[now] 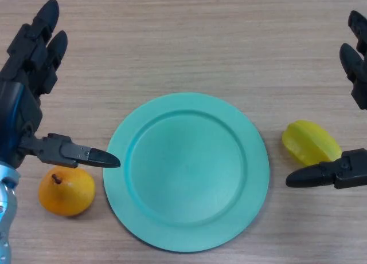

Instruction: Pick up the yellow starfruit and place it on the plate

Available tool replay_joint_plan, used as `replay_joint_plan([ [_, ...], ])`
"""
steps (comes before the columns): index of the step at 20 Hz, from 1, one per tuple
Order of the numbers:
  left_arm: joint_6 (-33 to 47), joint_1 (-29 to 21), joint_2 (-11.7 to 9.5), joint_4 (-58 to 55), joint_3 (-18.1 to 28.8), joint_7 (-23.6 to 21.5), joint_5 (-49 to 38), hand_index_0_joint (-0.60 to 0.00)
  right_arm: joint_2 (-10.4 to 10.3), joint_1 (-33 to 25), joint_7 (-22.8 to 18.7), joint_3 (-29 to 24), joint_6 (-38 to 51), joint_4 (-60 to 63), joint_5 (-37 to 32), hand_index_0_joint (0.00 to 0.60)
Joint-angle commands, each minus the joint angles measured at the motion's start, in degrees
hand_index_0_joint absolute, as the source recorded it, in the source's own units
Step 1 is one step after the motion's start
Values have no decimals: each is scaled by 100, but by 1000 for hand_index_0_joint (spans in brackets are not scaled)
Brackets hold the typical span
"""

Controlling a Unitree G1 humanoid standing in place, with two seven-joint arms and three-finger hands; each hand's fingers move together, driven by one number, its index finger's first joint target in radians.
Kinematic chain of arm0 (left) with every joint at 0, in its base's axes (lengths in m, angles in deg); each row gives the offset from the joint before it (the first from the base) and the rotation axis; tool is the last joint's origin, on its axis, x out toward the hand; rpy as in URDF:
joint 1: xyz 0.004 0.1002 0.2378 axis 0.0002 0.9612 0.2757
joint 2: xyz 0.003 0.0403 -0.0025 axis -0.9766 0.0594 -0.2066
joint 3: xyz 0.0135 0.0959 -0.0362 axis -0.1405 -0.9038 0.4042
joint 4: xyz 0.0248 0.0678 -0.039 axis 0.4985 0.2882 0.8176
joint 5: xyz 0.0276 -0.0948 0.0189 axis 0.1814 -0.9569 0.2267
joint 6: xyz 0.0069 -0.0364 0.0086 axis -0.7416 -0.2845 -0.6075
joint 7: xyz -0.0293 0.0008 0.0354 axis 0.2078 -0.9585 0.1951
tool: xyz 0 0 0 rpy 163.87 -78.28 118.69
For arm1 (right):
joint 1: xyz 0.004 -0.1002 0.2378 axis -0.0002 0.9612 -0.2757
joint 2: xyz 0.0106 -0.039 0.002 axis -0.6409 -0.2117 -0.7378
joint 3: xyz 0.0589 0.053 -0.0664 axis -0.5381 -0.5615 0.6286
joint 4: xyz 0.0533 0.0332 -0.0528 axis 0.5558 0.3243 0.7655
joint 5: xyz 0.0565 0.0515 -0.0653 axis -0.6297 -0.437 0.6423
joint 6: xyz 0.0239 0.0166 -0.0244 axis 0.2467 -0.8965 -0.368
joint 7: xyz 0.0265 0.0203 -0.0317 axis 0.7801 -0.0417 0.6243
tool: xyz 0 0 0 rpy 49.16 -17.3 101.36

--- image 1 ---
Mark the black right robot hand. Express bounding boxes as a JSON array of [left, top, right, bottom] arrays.
[[286, 10, 367, 190]]

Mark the green round plate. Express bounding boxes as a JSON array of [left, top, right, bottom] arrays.
[[103, 92, 271, 253]]

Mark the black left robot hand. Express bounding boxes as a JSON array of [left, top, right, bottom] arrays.
[[0, 0, 121, 170]]

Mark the orange pear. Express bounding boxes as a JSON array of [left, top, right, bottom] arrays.
[[38, 166, 96, 218]]

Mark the yellow starfruit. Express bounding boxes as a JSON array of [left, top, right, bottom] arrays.
[[282, 119, 342, 166]]

